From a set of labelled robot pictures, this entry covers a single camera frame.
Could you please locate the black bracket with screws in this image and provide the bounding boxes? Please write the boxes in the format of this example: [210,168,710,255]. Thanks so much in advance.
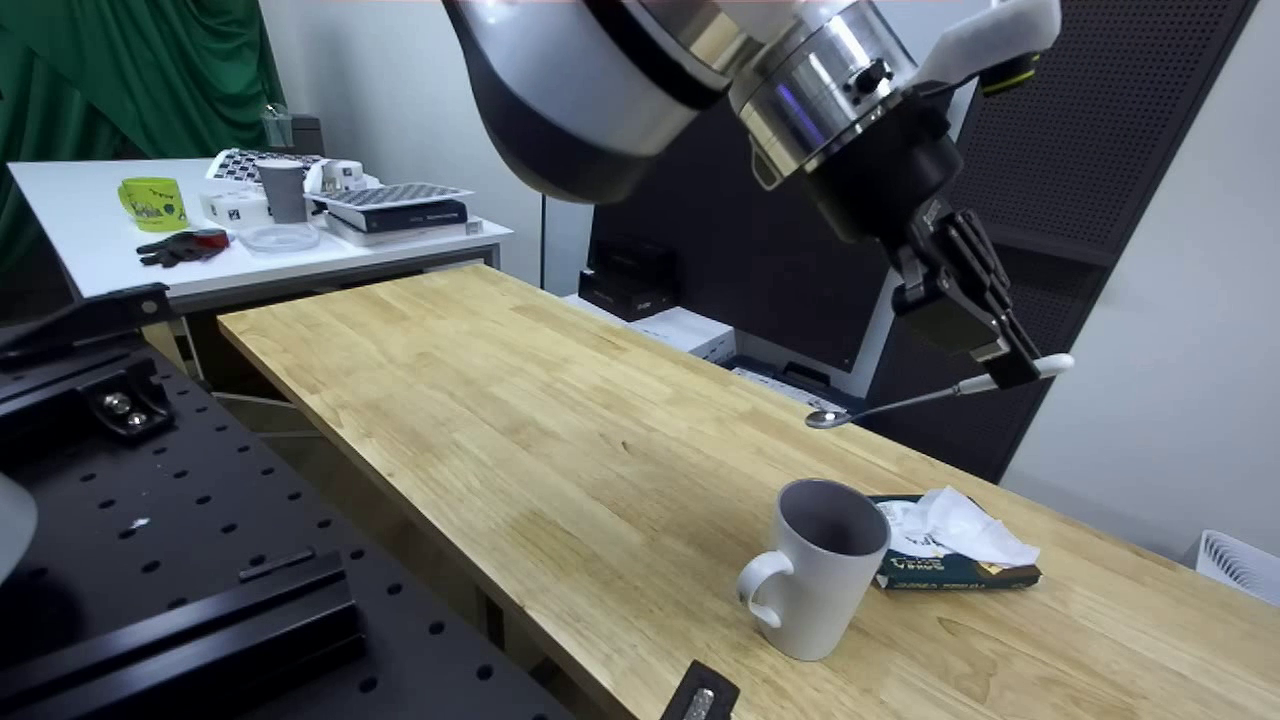
[86,375,176,445]

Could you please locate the clear round lid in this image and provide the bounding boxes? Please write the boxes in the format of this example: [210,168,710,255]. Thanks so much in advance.
[236,221,330,258]

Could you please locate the black perforated wall panel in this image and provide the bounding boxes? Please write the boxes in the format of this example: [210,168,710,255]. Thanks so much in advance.
[861,0,1266,489]

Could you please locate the black perforated breadboard table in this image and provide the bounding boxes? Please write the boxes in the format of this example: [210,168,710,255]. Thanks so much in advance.
[0,284,594,720]

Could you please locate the green curtain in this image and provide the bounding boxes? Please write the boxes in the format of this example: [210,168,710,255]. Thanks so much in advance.
[0,0,293,292]

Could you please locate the black computer monitor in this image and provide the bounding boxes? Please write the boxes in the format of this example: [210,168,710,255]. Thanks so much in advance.
[576,96,937,404]

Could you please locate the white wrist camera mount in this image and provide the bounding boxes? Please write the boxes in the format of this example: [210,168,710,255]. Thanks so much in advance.
[911,0,1067,96]

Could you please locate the grey round disc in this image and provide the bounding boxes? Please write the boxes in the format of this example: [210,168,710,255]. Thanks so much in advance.
[0,473,41,588]

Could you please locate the black metal bar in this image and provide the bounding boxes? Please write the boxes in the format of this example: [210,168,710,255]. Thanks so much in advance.
[0,278,176,372]

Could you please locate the silver device on side table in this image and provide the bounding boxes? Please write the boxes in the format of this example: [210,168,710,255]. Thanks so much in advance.
[206,139,392,204]

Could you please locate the crumpled white tissue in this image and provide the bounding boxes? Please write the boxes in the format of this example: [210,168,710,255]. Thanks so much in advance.
[881,483,1044,573]

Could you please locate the clear bottle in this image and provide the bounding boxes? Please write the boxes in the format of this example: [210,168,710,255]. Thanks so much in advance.
[260,96,298,152]

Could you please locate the small white box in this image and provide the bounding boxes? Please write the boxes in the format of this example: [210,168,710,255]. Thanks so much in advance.
[201,184,271,226]

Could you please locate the black and red tool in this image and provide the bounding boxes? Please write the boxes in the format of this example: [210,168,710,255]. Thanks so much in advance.
[131,226,231,271]

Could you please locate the black aluminium rail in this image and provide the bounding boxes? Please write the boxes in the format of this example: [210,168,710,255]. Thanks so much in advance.
[0,546,370,720]

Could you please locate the grey cup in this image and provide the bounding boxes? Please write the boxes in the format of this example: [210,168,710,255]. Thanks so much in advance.
[252,152,314,226]

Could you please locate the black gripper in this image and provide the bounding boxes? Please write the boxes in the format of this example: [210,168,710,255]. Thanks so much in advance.
[795,87,1049,391]

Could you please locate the white plastic bin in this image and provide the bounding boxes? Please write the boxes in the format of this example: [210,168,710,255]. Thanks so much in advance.
[1191,526,1280,611]

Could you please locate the small black metal bracket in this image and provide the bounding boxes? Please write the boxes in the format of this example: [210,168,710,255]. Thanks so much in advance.
[662,655,741,720]

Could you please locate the metal spoon with white handle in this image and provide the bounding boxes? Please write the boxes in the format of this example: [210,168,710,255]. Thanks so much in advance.
[802,346,1078,433]

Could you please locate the white side table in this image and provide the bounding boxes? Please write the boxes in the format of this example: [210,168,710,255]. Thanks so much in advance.
[3,156,517,318]

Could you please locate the white ceramic mug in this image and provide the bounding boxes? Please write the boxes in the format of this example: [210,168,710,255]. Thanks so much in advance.
[736,475,898,663]

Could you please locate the black and white keyboard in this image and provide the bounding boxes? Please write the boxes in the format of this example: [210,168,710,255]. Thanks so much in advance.
[314,180,478,238]

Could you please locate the yellow green pouch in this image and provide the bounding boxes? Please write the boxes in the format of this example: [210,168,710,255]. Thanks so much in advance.
[117,170,194,238]

